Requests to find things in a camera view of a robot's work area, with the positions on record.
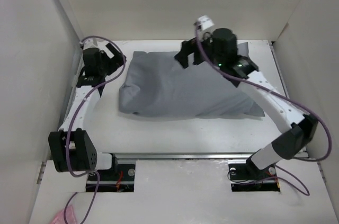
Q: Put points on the grey pillowcase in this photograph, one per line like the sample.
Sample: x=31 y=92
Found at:
x=156 y=86

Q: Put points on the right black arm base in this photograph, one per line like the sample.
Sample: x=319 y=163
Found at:
x=245 y=177

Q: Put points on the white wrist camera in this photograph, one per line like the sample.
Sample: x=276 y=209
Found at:
x=88 y=43
x=204 y=23

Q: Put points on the pink plastic bag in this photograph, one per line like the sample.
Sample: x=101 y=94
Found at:
x=65 y=216

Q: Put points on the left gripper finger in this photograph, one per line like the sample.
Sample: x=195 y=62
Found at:
x=109 y=56
x=118 y=57

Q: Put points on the aluminium front rail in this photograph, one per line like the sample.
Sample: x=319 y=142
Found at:
x=183 y=156

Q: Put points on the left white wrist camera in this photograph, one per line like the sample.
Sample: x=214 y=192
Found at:
x=88 y=43

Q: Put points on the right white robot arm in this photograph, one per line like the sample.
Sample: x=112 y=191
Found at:
x=296 y=127

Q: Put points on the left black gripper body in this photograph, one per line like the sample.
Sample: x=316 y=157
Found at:
x=109 y=65

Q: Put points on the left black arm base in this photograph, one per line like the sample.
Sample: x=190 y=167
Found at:
x=120 y=178

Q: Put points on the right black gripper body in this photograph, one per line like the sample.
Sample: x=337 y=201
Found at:
x=217 y=59

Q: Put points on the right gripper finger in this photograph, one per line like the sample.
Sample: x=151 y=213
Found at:
x=187 y=48
x=198 y=57

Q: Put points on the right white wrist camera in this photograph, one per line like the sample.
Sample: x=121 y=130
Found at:
x=204 y=23

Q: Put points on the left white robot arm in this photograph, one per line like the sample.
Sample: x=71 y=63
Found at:
x=71 y=147

